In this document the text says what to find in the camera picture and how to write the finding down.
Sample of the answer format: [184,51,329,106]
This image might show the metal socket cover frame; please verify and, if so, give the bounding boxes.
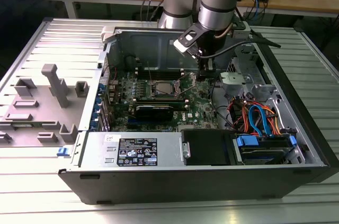
[176,71,199,96]

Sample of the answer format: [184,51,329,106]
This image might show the silver square CPU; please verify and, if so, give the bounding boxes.
[154,82,176,95]

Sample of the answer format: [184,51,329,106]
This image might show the black RAM slot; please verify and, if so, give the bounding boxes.
[135,70,185,75]
[135,73,185,77]
[135,67,185,72]
[135,75,185,80]

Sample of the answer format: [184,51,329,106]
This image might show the CPU socket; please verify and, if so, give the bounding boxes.
[149,78,185,99]

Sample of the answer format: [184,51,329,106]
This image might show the silver metal disk bay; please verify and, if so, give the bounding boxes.
[219,43,281,103]

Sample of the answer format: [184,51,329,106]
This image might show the green motherboard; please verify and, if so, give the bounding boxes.
[110,68,221,132]

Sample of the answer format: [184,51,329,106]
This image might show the RAM stick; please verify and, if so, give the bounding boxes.
[13,123,35,130]
[134,97,189,111]

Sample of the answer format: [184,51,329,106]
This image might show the black graphics card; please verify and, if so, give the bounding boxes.
[135,104,175,122]

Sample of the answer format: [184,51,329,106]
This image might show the black plastic shroud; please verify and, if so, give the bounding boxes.
[181,129,235,166]

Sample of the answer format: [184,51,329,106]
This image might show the hard disk in blue carrier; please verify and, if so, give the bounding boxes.
[233,133,298,165]

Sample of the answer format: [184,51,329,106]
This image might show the blue card retainer clips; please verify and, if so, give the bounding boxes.
[91,86,105,132]

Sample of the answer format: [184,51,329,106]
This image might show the black rating label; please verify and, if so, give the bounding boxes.
[117,138,158,167]

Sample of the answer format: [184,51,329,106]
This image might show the black PC case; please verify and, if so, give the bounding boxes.
[58,25,339,206]

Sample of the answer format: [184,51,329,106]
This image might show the silver power supply box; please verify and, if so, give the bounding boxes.
[78,131,184,168]

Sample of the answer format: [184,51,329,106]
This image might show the grey parts rack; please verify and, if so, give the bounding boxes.
[0,64,90,147]

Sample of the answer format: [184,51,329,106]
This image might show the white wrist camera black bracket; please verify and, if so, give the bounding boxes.
[173,24,204,59]

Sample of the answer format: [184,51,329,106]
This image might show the brown curved hose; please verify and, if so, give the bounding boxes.
[214,22,234,40]

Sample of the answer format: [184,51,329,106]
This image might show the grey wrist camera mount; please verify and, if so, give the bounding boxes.
[233,21,251,38]

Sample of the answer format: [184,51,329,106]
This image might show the thick black cable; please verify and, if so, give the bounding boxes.
[210,79,234,131]

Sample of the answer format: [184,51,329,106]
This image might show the blue network cable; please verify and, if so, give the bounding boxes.
[248,0,265,21]

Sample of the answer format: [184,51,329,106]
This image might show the thin red wire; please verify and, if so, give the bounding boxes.
[103,65,119,82]

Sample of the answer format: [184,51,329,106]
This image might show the blue data cable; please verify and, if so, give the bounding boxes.
[248,104,274,138]

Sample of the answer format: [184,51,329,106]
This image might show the orange power wire bundle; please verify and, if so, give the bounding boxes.
[228,96,288,136]

